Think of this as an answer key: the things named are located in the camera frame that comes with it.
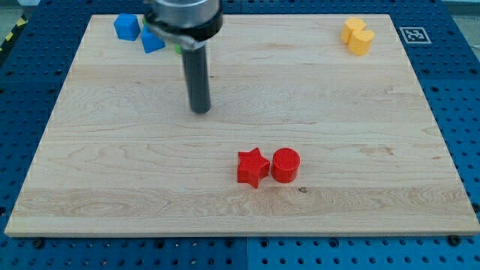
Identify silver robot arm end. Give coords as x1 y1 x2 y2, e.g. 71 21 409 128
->
145 0 223 51

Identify red star block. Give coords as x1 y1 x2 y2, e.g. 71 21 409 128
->
237 148 270 188

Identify red cylinder block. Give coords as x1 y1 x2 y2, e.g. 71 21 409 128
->
271 148 301 184

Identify wooden board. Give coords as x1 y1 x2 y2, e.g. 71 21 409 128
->
5 14 479 238

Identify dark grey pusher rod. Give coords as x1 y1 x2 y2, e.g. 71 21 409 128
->
181 44 211 114

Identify green block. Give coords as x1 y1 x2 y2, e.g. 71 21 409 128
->
174 44 182 56

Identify blue wedge block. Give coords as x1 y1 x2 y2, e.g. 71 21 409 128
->
141 25 166 53

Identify yellow heart block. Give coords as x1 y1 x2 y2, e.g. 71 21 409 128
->
347 30 375 56

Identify yellow pentagon block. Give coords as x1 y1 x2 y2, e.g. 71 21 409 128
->
340 17 367 44

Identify blue cube block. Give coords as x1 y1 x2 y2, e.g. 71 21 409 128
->
113 13 140 41

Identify black white fiducial marker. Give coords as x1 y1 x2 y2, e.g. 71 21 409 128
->
400 26 431 44

